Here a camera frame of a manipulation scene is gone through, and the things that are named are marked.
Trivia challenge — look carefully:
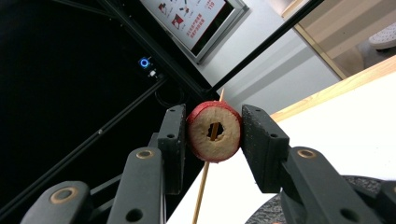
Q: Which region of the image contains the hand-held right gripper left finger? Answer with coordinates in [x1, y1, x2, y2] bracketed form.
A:
[157, 104, 188, 196]

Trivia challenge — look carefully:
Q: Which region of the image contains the red-skinned cored fruit slice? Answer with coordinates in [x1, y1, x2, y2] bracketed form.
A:
[186, 100, 243, 163]

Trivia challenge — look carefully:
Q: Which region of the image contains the white round dotted object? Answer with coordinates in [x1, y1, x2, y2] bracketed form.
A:
[368, 21, 396, 50]

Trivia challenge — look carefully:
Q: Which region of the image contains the black metal frame bar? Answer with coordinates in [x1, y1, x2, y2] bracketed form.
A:
[0, 77, 169, 218]
[209, 0, 325, 92]

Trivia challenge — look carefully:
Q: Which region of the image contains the blue indicator light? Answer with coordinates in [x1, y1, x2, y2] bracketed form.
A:
[137, 55, 165, 80]

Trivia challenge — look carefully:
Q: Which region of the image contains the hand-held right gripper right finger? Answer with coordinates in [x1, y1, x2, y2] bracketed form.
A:
[241, 105, 291, 194]

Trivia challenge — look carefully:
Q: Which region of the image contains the framed white poster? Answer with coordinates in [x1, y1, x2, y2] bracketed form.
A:
[139, 0, 250, 63]

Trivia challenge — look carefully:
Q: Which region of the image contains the thin wooden skewer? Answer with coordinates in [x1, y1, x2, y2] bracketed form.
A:
[191, 88, 226, 224]

